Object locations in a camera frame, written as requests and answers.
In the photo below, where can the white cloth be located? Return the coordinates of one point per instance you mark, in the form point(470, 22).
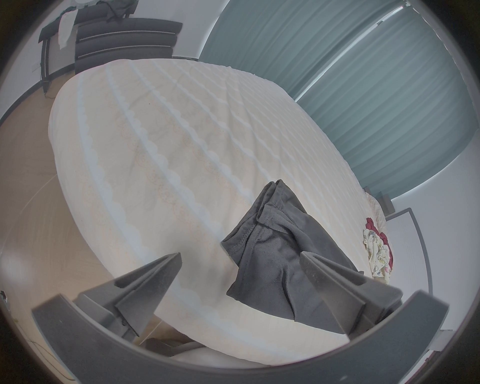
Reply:
point(67, 30)

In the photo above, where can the bed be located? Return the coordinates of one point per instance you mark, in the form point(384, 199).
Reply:
point(168, 150)

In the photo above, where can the cream pillow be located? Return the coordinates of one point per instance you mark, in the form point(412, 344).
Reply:
point(377, 210)

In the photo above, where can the black T-shirt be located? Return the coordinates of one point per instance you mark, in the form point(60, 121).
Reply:
point(270, 262)

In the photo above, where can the black bag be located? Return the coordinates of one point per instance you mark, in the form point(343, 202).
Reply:
point(120, 7)

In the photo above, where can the blue-green curtain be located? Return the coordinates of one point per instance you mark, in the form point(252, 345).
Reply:
point(285, 41)
point(405, 112)

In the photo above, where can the black dressing table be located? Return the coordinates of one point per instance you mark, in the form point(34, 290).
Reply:
point(50, 35)

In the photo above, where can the white printed pyjama garment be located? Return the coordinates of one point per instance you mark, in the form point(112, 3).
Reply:
point(375, 251)

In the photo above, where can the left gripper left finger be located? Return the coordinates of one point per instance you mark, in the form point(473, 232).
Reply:
point(146, 288)

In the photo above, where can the grey bedside table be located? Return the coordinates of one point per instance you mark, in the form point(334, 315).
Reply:
point(386, 204)

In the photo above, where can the dark red garment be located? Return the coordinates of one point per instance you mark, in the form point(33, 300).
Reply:
point(386, 243)

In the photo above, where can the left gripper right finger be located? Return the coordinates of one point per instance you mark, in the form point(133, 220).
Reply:
point(333, 288)

